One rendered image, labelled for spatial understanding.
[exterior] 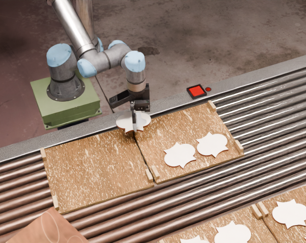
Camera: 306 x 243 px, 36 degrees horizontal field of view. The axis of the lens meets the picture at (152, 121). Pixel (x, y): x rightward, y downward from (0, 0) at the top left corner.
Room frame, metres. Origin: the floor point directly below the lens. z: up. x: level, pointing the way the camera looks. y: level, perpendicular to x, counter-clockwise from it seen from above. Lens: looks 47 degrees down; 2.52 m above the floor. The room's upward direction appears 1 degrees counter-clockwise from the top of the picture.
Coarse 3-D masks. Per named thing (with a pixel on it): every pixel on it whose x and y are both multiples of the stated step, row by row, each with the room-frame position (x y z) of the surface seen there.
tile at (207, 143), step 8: (208, 136) 1.39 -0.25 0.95; (216, 136) 1.39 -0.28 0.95; (224, 136) 1.39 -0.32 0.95; (200, 144) 1.35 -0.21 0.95; (208, 144) 1.34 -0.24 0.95; (216, 144) 1.34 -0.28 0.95; (224, 144) 1.34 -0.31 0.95; (200, 152) 1.30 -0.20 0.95; (208, 152) 1.30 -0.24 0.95; (216, 152) 1.30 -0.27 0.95
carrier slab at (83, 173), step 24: (72, 144) 1.37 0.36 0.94; (96, 144) 1.37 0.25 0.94; (120, 144) 1.37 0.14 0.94; (48, 168) 1.24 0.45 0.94; (72, 168) 1.24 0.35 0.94; (96, 168) 1.23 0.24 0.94; (120, 168) 1.23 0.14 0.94; (144, 168) 1.23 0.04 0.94; (72, 192) 1.11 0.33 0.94; (96, 192) 1.11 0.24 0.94; (120, 192) 1.11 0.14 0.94
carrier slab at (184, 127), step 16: (176, 112) 1.56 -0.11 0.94; (192, 112) 1.55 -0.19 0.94; (208, 112) 1.55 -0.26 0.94; (144, 128) 1.46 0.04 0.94; (160, 128) 1.46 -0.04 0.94; (176, 128) 1.45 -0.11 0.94; (192, 128) 1.45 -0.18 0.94; (208, 128) 1.45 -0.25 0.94; (224, 128) 1.45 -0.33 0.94; (144, 144) 1.36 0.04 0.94; (160, 144) 1.36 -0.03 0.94; (192, 144) 1.36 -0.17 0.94; (160, 160) 1.27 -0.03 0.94; (208, 160) 1.26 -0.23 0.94; (224, 160) 1.26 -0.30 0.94; (160, 176) 1.18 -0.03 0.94; (176, 176) 1.18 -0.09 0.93
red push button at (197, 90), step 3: (195, 87) 1.73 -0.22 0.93; (198, 87) 1.73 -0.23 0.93; (189, 90) 1.72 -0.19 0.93; (192, 90) 1.71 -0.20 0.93; (195, 90) 1.71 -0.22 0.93; (198, 90) 1.71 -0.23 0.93; (201, 90) 1.71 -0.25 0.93; (192, 93) 1.69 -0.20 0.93; (195, 93) 1.69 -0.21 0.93; (198, 93) 1.69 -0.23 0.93; (201, 93) 1.69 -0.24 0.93
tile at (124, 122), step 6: (126, 114) 1.43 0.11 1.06; (144, 114) 1.43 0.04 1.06; (120, 120) 1.40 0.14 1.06; (126, 120) 1.40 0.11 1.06; (150, 120) 1.39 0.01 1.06; (120, 126) 1.36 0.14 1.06; (126, 126) 1.36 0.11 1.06; (132, 126) 1.36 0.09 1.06; (138, 126) 1.36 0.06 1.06; (144, 126) 1.36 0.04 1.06; (126, 132) 1.33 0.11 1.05
